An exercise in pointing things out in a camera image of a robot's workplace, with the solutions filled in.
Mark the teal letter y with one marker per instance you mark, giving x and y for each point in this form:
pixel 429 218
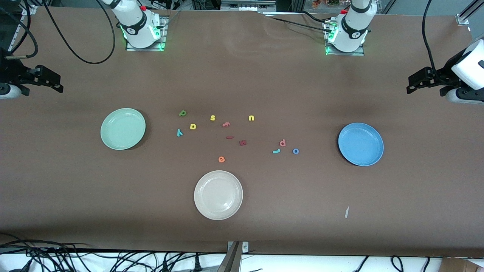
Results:
pixel 179 132

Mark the dark red letter k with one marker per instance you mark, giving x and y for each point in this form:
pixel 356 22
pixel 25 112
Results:
pixel 243 142

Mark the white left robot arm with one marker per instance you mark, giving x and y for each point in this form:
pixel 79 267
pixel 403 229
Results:
pixel 353 26

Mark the grey brown beam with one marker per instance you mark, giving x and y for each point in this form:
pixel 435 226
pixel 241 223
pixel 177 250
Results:
pixel 231 262

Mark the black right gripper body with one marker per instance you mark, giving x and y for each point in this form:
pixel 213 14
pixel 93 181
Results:
pixel 12 72

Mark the grey metal box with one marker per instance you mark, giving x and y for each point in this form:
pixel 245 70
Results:
pixel 247 4

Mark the silver metal bracket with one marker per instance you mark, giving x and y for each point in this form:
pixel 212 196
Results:
pixel 245 247

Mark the beige plate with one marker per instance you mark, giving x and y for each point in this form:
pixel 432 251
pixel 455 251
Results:
pixel 218 195

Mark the white paper scrap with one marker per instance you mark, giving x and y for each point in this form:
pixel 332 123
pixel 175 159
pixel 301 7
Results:
pixel 346 212

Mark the green plate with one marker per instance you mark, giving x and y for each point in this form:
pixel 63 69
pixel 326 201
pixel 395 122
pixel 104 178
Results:
pixel 123 130

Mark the brown cardboard box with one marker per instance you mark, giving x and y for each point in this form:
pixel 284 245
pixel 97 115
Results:
pixel 461 266

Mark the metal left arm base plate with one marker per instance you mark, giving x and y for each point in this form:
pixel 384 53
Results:
pixel 344 53

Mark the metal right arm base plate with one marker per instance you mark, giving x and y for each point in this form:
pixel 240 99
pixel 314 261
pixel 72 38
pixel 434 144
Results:
pixel 145 48

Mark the orange flower decoration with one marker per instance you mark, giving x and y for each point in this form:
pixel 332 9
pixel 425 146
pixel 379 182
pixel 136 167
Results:
pixel 325 3

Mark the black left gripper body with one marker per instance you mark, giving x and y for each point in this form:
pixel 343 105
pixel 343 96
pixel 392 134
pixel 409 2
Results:
pixel 443 77

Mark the blue plate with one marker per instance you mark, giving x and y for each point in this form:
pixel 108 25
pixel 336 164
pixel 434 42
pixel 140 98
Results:
pixel 361 145

